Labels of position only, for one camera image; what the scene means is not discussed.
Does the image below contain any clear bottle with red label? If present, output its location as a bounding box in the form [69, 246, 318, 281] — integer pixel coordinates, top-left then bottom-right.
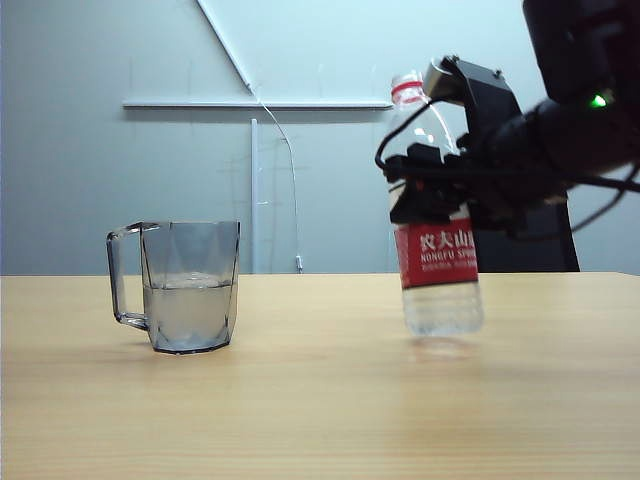
[388, 69, 486, 337]

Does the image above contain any long horizontal white wall rail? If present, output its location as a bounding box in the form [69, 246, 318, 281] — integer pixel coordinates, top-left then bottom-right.
[122, 98, 395, 111]

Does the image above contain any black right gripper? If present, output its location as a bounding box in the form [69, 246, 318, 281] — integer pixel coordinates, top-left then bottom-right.
[384, 134, 540, 239]

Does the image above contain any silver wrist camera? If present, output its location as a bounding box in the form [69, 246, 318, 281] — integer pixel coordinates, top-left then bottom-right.
[423, 58, 469, 105]

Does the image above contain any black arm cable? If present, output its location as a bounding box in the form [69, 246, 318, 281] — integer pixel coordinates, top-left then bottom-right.
[564, 162, 640, 232]

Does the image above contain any vertical white wall rail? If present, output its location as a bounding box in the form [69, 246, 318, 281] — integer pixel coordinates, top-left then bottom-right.
[249, 118, 261, 275]

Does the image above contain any transparent grey faceted mug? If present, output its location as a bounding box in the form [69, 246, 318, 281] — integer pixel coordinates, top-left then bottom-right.
[105, 219, 242, 357]

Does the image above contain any white hanging cable with plug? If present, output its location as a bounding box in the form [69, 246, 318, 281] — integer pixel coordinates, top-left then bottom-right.
[247, 82, 305, 275]

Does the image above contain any black office chair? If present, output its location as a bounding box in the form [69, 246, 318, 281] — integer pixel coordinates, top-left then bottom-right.
[474, 192, 581, 274]

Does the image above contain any diagonal white wall rail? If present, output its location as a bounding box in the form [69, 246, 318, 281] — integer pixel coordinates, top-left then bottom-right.
[195, 0, 254, 90]

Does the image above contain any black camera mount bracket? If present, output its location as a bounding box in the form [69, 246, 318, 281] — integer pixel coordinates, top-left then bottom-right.
[449, 57, 524, 146]

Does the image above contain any black camera cable loop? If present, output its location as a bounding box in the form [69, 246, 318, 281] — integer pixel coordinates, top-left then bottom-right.
[374, 97, 437, 174]

